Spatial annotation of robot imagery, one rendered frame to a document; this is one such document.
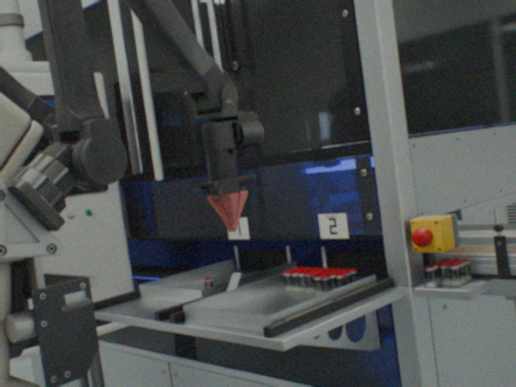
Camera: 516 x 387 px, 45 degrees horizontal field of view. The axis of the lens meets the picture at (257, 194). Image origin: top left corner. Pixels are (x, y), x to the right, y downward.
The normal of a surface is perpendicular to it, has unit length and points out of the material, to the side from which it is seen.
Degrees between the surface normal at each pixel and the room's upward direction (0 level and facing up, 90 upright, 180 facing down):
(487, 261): 90
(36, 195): 90
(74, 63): 94
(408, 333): 90
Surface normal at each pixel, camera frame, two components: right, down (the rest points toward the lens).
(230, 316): -0.70, 0.13
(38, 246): 0.69, -0.06
